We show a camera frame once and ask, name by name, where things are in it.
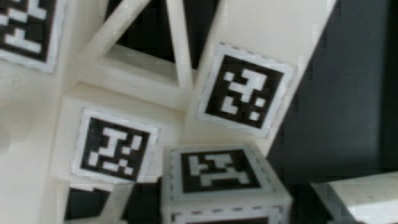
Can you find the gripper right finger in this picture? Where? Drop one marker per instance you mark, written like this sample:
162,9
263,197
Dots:
307,210

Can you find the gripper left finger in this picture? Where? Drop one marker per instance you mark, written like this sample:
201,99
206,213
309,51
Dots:
103,206

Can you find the white tagged cube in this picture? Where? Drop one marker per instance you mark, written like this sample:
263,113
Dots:
220,187

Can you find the white chair back piece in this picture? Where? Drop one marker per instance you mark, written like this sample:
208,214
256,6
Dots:
203,55

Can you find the white chair seat piece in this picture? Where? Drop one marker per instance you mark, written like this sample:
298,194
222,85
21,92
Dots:
114,132

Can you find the white U-shaped frame fence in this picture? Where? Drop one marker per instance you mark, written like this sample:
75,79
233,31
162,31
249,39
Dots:
361,199

